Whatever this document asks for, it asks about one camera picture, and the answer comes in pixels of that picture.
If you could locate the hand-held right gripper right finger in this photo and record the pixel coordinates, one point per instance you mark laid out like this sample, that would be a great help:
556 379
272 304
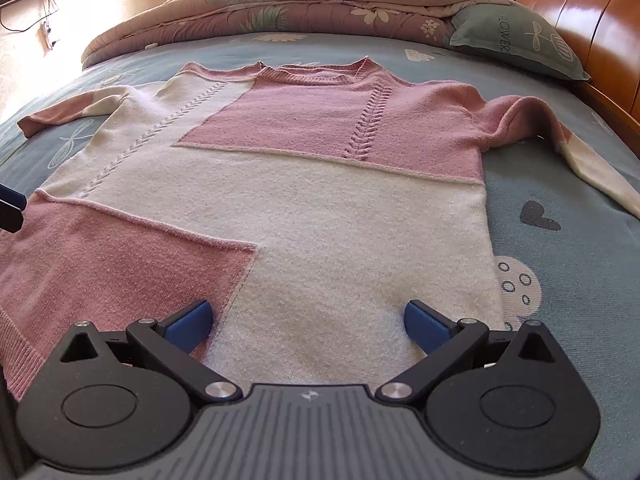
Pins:
427 327

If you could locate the pink and cream knit sweater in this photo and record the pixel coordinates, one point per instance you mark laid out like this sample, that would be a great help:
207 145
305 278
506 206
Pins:
320 220

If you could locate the white power strip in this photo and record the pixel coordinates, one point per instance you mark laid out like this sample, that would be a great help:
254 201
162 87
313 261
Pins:
51 35

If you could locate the green printed pillow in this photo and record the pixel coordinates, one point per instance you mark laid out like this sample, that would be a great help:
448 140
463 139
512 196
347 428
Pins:
520 35

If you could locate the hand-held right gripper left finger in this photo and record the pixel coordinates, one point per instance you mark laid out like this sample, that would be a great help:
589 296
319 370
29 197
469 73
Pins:
190 325

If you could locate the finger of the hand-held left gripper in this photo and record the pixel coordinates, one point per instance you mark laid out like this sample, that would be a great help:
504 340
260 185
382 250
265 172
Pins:
10 210

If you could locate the wooden headboard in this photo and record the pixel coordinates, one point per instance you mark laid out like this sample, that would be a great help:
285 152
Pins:
600 20

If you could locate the pink floral quilt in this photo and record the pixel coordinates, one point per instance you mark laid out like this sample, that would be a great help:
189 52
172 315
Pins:
300 10

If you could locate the blue floral bed sheet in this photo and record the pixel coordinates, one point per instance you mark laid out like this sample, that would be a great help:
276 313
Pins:
550 240

